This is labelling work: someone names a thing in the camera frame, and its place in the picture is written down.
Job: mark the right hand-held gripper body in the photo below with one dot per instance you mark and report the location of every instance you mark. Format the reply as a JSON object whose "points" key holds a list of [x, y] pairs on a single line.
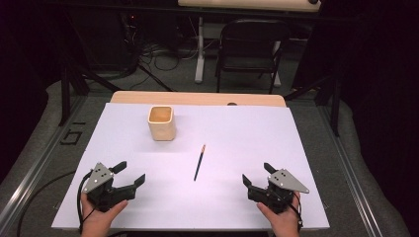
{"points": [[285, 182]]}

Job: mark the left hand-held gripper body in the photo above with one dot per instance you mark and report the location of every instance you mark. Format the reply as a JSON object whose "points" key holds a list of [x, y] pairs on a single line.
{"points": [[99, 179]]}

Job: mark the dark blue pencil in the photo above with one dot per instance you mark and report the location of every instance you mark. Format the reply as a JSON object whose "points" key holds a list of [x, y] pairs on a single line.
{"points": [[199, 162]]}

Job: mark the beige square pen cup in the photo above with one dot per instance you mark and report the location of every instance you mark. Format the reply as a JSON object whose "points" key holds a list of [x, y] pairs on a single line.
{"points": [[161, 131]]}

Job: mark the person's right hand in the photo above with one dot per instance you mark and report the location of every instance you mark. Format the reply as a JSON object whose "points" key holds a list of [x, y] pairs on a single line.
{"points": [[285, 223]]}

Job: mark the person's left hand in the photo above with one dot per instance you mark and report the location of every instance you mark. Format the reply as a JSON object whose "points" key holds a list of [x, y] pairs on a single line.
{"points": [[99, 222]]}

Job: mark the white table cover sheet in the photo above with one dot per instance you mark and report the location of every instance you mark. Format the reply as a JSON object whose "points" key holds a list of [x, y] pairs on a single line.
{"points": [[230, 138]]}

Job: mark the black metal stand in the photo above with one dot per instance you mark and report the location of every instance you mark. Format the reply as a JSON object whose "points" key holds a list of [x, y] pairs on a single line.
{"points": [[335, 105], [65, 95]]}

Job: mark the black tripod leg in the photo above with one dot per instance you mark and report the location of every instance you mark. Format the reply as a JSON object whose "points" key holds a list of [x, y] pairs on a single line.
{"points": [[154, 77]]}

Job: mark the light wooden table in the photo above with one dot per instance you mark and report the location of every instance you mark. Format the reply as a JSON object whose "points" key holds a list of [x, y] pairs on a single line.
{"points": [[197, 98]]}

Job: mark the black folding chair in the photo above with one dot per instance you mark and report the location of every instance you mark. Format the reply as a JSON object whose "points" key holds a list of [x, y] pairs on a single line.
{"points": [[250, 64]]}

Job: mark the white desk leg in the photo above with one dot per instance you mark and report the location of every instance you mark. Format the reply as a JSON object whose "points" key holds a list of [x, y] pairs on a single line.
{"points": [[199, 59]]}

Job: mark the beige desk top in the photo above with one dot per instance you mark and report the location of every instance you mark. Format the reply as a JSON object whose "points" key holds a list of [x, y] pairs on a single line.
{"points": [[247, 4]]}

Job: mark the aluminium floor rail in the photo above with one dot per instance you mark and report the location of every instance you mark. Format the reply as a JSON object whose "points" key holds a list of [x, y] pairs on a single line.
{"points": [[36, 174], [349, 171]]}

